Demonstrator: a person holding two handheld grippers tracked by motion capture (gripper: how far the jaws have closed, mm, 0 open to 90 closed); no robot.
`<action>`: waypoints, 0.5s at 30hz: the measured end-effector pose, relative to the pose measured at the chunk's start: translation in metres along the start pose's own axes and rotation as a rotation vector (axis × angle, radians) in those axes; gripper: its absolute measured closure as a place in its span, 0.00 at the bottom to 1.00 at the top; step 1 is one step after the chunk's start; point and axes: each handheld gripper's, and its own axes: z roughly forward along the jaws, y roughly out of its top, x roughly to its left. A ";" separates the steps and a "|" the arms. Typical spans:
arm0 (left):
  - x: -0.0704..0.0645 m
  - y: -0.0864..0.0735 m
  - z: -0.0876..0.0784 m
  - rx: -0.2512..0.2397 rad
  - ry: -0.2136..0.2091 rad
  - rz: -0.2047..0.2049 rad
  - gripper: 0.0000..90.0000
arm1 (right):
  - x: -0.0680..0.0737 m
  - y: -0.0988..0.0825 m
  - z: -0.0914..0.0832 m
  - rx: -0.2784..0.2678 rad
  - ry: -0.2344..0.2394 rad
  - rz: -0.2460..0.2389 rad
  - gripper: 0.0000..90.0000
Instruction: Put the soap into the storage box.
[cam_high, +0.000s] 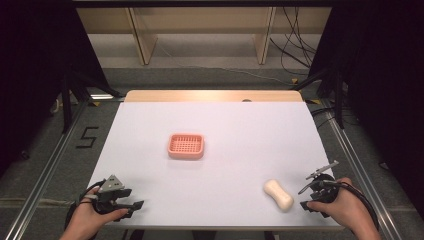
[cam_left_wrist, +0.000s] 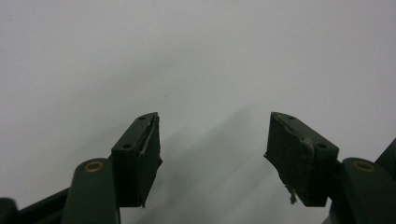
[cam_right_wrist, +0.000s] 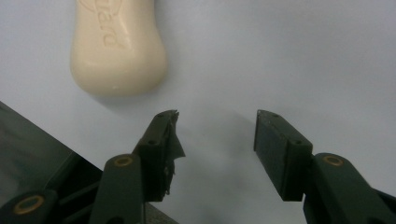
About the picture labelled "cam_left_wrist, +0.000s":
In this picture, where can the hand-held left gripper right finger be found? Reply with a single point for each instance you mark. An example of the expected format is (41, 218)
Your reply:
(295, 161)

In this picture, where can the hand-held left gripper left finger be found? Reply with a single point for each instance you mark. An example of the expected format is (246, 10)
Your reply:
(135, 161)

